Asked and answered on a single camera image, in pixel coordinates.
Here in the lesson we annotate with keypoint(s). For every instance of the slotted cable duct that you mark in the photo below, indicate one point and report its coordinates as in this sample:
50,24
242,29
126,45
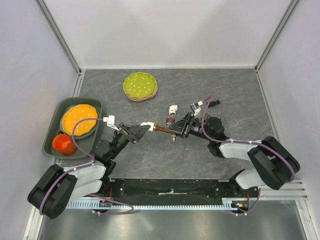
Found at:
89,203

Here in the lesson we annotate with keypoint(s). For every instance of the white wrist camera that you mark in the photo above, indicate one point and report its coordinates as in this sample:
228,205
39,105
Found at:
196,108
110,122

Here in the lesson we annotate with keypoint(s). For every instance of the brown wooden plate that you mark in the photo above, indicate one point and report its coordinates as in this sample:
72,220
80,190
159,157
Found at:
140,100

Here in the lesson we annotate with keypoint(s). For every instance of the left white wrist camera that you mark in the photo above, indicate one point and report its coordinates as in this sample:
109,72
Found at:
110,122

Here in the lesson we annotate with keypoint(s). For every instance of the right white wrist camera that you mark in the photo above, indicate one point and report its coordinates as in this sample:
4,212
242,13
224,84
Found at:
196,108

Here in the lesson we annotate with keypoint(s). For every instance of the dark green tray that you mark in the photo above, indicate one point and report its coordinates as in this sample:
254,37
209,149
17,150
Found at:
87,144

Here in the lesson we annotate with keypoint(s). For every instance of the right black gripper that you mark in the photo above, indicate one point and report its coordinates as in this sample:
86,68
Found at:
178,126

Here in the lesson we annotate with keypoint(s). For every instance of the second white elbow fitting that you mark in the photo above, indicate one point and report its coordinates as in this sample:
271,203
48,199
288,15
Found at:
172,111

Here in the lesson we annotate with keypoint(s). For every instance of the pink plate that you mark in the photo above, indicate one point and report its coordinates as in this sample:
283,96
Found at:
152,96

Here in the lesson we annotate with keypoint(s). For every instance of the black cylindrical pipe piece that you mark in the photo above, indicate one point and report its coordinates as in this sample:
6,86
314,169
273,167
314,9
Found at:
214,103

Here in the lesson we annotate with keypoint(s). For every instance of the green dotted plate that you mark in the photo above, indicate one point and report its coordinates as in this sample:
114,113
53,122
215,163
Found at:
139,85

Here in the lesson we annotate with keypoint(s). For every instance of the orange dotted plate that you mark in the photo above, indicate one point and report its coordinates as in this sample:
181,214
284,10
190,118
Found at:
84,115

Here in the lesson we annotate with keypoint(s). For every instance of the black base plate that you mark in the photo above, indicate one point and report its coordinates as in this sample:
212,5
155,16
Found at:
173,192

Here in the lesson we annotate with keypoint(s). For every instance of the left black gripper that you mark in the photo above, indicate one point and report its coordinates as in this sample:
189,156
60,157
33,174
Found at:
133,133

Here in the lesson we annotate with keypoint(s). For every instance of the dark green plate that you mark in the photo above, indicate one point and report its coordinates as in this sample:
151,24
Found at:
80,137

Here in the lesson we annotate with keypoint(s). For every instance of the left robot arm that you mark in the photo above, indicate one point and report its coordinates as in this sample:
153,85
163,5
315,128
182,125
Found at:
60,186

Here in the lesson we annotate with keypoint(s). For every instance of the orange plastic cup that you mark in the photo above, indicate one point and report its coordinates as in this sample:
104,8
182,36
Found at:
63,144

